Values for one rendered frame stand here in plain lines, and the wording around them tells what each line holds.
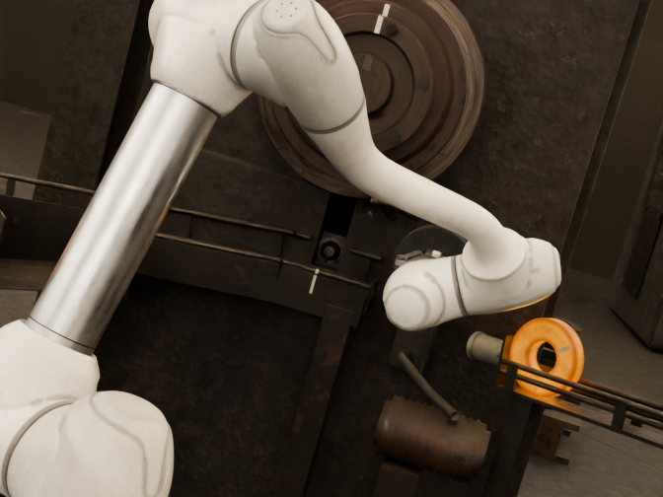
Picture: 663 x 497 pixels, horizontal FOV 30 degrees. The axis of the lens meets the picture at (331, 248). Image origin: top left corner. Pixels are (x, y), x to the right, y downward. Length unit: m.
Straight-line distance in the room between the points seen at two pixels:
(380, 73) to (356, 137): 0.75
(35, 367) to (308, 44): 0.55
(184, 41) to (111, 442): 0.54
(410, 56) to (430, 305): 0.65
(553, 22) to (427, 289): 0.89
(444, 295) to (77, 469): 0.72
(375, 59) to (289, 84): 0.85
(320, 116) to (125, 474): 0.53
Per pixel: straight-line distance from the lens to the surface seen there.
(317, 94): 1.62
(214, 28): 1.68
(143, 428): 1.56
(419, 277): 1.99
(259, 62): 1.63
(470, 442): 2.48
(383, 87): 2.45
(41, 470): 1.60
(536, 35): 2.68
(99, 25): 5.40
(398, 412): 2.48
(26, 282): 2.43
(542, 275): 1.99
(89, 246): 1.69
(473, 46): 2.53
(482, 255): 1.95
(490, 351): 2.51
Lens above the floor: 1.23
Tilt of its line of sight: 10 degrees down
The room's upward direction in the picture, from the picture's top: 15 degrees clockwise
